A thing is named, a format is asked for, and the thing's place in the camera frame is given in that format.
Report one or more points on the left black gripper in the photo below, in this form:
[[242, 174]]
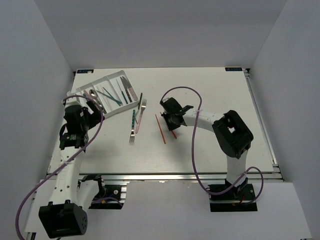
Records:
[[95, 117]]

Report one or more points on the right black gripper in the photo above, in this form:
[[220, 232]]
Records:
[[171, 127]]

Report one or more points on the pink handled fork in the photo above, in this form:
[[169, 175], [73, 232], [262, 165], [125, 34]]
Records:
[[142, 108]]

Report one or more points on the white chopstick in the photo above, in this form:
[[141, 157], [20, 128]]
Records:
[[105, 98]]

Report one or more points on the teal chopstick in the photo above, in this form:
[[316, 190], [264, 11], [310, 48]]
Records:
[[107, 97], [108, 92]]

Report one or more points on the green handled fork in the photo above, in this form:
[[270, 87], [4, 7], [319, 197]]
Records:
[[132, 133]]

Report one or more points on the dark handled knife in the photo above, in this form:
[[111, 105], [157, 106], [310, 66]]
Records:
[[125, 90]]

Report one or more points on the green handled knife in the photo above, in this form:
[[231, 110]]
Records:
[[123, 94]]

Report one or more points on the pink handled spoon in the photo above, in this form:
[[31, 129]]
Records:
[[90, 96]]

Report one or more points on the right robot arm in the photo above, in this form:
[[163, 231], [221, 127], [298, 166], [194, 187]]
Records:
[[232, 134]]

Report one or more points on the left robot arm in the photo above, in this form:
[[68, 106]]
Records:
[[65, 215]]

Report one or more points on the white divided cutlery tray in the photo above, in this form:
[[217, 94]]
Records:
[[107, 79]]

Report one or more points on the left blue table label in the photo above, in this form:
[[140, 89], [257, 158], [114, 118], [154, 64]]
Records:
[[84, 71]]

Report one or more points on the blue table label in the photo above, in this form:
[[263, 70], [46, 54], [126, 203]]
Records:
[[233, 69], [84, 71]]

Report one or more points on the right blue table label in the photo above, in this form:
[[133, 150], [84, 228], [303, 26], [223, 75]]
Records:
[[233, 69]]

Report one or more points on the aluminium table frame rail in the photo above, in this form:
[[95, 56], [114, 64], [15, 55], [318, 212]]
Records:
[[269, 177]]

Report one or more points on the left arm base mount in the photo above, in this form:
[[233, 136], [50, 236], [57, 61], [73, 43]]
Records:
[[104, 191]]

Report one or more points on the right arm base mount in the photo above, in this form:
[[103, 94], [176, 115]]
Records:
[[231, 203]]

